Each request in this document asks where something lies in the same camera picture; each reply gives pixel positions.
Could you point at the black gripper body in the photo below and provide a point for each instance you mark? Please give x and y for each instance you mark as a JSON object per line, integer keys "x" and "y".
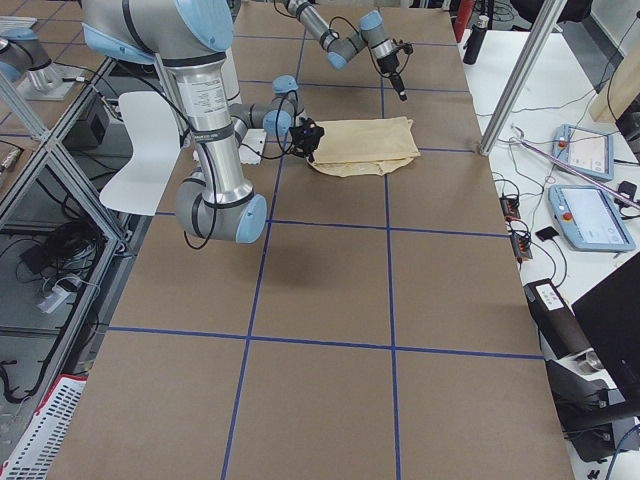
{"x": 305, "y": 144}
{"x": 390, "y": 66}

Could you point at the beige long sleeve printed shirt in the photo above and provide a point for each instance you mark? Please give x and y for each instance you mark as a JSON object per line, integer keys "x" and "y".
{"x": 365, "y": 147}

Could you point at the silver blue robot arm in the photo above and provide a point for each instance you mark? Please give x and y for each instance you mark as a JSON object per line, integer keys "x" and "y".
{"x": 191, "y": 38}
{"x": 342, "y": 41}

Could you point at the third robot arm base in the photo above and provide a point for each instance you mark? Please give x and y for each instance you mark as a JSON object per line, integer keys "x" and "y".
{"x": 22, "y": 54}

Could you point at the black water bottle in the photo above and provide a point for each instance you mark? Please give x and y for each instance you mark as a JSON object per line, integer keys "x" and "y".
{"x": 475, "y": 40}

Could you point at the red cylinder bottle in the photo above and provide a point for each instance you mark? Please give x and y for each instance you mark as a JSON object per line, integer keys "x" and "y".
{"x": 464, "y": 13}

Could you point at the white plastic chair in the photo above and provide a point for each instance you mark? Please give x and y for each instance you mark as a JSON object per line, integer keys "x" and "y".
{"x": 138, "y": 187}

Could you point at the far blue teach pendant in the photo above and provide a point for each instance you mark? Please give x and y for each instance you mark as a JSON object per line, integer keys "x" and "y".
{"x": 585, "y": 150}

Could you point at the blue teach pendant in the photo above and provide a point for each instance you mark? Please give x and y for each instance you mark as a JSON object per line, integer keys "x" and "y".
{"x": 588, "y": 220}
{"x": 585, "y": 150}

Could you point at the near blue teach pendant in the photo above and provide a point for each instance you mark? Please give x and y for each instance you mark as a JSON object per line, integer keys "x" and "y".
{"x": 588, "y": 220}

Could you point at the metal reacher grabber tool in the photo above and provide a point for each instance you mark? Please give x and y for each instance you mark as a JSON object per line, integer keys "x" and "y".
{"x": 520, "y": 138}

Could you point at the white power strip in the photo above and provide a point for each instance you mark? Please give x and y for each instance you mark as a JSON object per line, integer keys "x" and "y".
{"x": 58, "y": 295}

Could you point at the black computer monitor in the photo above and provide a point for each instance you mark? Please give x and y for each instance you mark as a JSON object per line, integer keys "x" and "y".
{"x": 608, "y": 314}

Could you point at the black desk device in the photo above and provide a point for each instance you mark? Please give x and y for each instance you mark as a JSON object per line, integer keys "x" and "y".
{"x": 594, "y": 416}

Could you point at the white perforated basket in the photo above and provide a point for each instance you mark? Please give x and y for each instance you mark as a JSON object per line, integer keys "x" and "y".
{"x": 36, "y": 450}

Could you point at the aluminium frame post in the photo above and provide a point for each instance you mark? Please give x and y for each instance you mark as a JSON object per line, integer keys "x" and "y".
{"x": 541, "y": 29}

